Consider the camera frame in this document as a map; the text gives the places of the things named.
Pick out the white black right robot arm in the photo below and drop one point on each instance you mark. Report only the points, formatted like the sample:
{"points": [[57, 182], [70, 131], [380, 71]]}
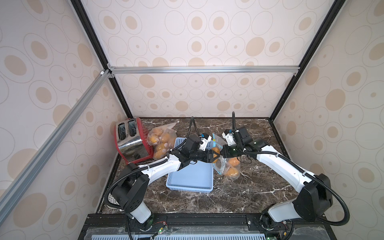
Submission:
{"points": [[315, 195]]}

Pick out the light blue plastic basket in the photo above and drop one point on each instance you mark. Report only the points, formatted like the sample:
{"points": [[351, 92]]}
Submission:
{"points": [[196, 177]]}

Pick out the clear zipper bag pink strip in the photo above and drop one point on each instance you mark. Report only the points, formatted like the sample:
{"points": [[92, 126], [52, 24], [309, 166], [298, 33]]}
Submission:
{"points": [[163, 148], [162, 134]]}

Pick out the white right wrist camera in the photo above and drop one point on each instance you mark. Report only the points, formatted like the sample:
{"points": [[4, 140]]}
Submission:
{"points": [[229, 137]]}

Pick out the silver aluminium rail left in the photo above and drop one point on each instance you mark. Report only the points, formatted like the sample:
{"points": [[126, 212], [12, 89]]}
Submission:
{"points": [[24, 180]]}

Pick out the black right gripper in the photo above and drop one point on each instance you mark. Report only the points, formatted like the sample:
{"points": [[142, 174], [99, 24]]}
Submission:
{"points": [[224, 151]]}

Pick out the white perforated round object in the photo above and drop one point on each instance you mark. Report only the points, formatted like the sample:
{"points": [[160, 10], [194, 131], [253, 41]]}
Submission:
{"points": [[112, 200]]}

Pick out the silver aluminium rail back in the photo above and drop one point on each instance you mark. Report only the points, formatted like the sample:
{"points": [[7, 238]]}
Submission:
{"points": [[204, 70]]}

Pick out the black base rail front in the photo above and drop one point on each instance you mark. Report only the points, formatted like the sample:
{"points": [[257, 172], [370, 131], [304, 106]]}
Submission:
{"points": [[200, 227]]}

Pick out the red and chrome toaster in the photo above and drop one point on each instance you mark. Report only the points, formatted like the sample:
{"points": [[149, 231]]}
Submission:
{"points": [[131, 141]]}

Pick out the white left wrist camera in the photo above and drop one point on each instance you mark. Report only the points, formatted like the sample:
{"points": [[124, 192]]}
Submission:
{"points": [[205, 142]]}

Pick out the clear zipper bag blue strip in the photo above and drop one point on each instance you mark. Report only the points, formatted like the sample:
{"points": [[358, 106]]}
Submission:
{"points": [[221, 165]]}

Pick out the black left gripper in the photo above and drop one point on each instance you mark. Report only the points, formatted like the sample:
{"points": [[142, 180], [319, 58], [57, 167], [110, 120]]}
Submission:
{"points": [[209, 155]]}

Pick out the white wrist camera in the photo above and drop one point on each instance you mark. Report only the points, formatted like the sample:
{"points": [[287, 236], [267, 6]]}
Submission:
{"points": [[205, 142], [229, 137]]}

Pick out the silver aluminium rail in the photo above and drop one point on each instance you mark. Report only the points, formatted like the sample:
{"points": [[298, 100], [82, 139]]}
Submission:
{"points": [[204, 70], [24, 180]]}

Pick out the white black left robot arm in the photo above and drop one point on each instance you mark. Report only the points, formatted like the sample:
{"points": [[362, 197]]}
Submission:
{"points": [[128, 191]]}

